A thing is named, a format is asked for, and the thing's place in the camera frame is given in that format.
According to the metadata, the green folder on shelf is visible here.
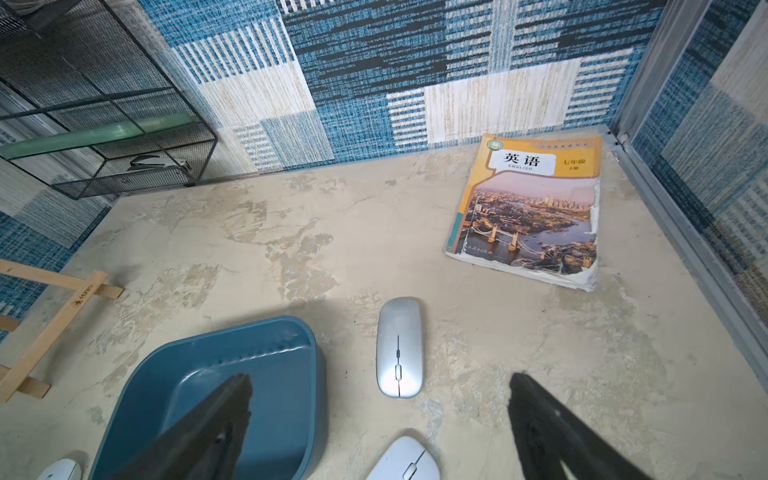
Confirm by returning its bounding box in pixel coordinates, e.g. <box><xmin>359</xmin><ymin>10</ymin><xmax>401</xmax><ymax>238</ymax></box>
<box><xmin>1</xmin><ymin>113</ymin><xmax>196</xmax><ymax>160</ymax></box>

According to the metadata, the white rounded mouse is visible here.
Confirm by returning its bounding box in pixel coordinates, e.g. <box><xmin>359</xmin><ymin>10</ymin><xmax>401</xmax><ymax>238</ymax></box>
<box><xmin>366</xmin><ymin>435</ymin><xmax>441</xmax><ymax>480</ymax></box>

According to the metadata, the black stapler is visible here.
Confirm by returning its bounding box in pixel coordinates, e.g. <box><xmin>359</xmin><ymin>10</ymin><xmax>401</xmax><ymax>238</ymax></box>
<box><xmin>128</xmin><ymin>154</ymin><xmax>181</xmax><ymax>171</ymax></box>

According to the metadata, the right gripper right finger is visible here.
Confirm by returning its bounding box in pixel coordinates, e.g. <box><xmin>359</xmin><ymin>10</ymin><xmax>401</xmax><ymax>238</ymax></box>
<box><xmin>507</xmin><ymin>372</ymin><xmax>648</xmax><ymax>479</ymax></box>

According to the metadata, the black wire mesh shelf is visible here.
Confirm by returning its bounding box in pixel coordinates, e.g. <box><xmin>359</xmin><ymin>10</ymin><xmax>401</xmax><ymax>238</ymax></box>
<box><xmin>1</xmin><ymin>1</ymin><xmax>218</xmax><ymax>200</ymax></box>

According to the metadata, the textbook with city cover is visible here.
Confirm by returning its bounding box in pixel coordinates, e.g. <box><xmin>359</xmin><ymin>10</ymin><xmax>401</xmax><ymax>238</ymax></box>
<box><xmin>445</xmin><ymin>135</ymin><xmax>603</xmax><ymax>291</ymax></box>

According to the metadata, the silver mouse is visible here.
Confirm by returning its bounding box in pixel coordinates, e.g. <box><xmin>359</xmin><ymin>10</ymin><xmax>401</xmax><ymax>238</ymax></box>
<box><xmin>376</xmin><ymin>297</ymin><xmax>424</xmax><ymax>398</ymax></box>

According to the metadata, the teal plastic storage box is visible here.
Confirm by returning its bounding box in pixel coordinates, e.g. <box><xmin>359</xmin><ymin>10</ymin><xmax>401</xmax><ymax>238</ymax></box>
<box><xmin>90</xmin><ymin>316</ymin><xmax>328</xmax><ymax>479</ymax></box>

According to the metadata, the white slim mouse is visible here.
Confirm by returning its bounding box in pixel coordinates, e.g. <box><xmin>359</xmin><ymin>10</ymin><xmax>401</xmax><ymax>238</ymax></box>
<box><xmin>37</xmin><ymin>458</ymin><xmax>82</xmax><ymax>480</ymax></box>

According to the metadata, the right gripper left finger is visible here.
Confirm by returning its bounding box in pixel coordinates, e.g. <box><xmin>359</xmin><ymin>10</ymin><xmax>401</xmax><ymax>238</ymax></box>
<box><xmin>112</xmin><ymin>374</ymin><xmax>252</xmax><ymax>479</ymax></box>

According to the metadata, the wooden stand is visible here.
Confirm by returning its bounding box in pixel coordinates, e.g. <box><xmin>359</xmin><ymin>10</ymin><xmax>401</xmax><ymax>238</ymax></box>
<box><xmin>1</xmin><ymin>260</ymin><xmax>124</xmax><ymax>403</ymax></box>

